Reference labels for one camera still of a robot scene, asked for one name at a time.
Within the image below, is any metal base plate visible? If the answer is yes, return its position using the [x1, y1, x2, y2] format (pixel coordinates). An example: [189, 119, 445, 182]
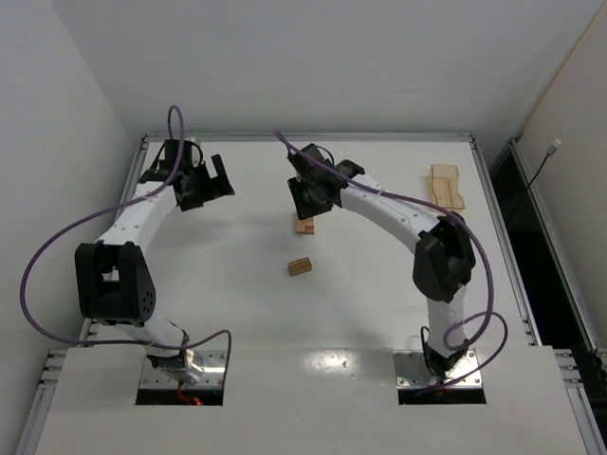
[139, 350, 227, 390]
[393, 350, 483, 391]

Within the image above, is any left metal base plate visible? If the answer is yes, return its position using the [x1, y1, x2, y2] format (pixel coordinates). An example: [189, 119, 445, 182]
[139, 350, 227, 390]

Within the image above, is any wide wooden block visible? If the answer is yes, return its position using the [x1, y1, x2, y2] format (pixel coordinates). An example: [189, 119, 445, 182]
[287, 257, 313, 277]

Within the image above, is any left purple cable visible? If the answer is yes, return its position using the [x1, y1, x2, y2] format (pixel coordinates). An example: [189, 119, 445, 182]
[19, 104, 233, 361]

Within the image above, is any purple cable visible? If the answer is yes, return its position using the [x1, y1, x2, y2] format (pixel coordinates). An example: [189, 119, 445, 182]
[273, 130, 509, 393]
[19, 104, 233, 361]

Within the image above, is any long wooden block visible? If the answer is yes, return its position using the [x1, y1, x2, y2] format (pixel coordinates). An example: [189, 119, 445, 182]
[304, 217, 315, 235]

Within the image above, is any aluminium table frame rail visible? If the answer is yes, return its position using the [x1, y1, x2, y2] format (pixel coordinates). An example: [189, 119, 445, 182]
[36, 136, 605, 454]

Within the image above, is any black wall cable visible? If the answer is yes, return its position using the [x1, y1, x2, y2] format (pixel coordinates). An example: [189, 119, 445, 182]
[506, 137, 563, 224]

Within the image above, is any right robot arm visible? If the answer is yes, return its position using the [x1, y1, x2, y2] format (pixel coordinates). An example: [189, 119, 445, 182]
[287, 144, 476, 379]

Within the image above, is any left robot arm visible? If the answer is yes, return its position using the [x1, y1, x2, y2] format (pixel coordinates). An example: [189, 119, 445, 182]
[75, 139, 234, 385]

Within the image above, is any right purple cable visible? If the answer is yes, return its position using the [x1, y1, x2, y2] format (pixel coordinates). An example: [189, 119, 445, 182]
[273, 130, 509, 393]

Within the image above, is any amber transparent plastic bin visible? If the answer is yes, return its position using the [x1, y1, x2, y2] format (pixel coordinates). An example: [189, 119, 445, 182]
[427, 164, 466, 212]

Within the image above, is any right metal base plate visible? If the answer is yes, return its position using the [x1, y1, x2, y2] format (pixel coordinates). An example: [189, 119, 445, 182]
[393, 350, 483, 391]

